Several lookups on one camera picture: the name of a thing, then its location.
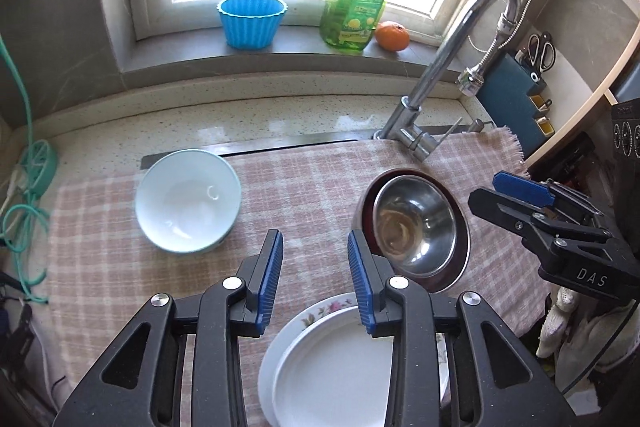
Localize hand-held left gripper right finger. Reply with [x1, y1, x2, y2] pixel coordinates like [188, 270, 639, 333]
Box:
[346, 229, 576, 427]

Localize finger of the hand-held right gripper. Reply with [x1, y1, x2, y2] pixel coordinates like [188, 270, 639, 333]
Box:
[468, 188, 621, 258]
[492, 172, 608, 228]

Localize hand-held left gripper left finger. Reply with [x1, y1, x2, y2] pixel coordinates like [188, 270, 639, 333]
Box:
[52, 229, 285, 427]

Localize peony flowered white plate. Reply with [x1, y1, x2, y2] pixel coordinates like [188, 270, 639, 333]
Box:
[286, 291, 452, 400]

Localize dark red bowl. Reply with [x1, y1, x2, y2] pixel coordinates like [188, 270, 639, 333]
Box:
[351, 167, 472, 294]

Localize stainless steel bowl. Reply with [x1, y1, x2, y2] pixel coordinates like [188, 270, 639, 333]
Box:
[372, 175, 458, 279]

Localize oval white plate grey floral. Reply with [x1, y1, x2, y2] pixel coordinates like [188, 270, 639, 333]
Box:
[257, 306, 397, 427]

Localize white ceramic bowl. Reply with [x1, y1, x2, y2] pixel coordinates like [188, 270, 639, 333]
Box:
[135, 149, 242, 254]

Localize person's right hand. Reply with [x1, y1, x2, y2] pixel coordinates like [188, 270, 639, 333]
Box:
[536, 287, 640, 370]

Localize teal knife holder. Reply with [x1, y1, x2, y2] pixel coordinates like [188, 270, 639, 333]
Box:
[477, 52, 556, 142]

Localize pink checked cloth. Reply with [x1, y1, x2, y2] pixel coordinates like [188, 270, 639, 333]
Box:
[47, 127, 526, 427]

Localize beige curved shelf board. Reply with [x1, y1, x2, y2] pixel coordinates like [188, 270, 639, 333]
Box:
[522, 27, 640, 170]

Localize chrome kitchen faucet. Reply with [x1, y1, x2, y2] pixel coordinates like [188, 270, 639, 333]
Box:
[372, 0, 522, 162]

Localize steel sink rim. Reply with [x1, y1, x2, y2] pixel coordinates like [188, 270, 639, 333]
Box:
[140, 132, 362, 171]

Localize orange fruit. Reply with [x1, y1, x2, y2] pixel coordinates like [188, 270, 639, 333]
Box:
[375, 21, 411, 52]

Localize blue fluted silicone cup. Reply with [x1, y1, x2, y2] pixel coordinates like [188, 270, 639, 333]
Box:
[216, 0, 289, 51]

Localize black handled scissors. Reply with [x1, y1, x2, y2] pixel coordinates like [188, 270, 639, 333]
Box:
[525, 32, 557, 75]

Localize green cable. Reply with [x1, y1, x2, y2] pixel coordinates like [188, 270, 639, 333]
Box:
[0, 32, 60, 305]

